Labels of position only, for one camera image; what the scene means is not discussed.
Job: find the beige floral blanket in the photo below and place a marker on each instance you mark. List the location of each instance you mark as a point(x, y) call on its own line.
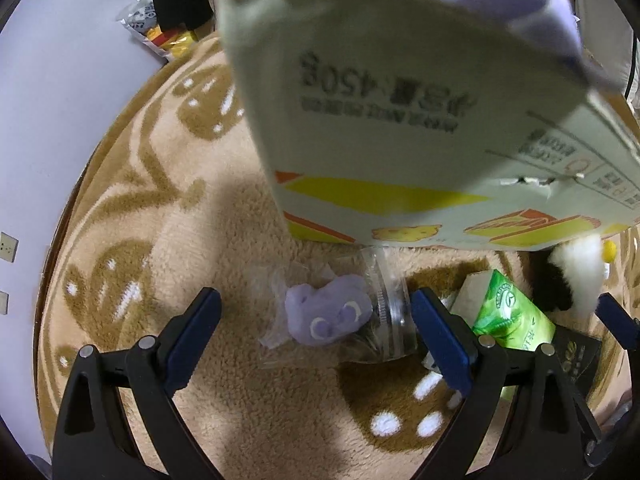
point(210, 220)

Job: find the white wall outlet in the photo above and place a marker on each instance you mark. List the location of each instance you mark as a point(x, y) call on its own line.
point(7, 247)
point(3, 302)

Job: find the black packet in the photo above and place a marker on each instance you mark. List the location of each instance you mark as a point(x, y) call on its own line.
point(575, 360)

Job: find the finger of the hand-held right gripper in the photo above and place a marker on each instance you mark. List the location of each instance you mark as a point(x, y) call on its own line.
point(620, 320)
point(602, 447)

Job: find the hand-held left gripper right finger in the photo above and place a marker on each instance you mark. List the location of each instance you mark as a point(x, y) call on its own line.
point(442, 345)

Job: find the white fluffy plush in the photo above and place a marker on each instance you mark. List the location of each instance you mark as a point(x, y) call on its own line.
point(575, 270)

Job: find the purple plush toy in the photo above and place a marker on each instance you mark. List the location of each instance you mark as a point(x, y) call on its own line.
point(392, 322)
point(325, 312)

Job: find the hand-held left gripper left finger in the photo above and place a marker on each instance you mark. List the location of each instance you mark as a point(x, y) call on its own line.
point(195, 340)

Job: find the pile of snack bags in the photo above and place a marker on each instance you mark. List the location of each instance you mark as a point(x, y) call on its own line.
point(150, 25)

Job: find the printed cardboard box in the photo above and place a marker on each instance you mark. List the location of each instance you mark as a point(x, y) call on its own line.
point(400, 135)

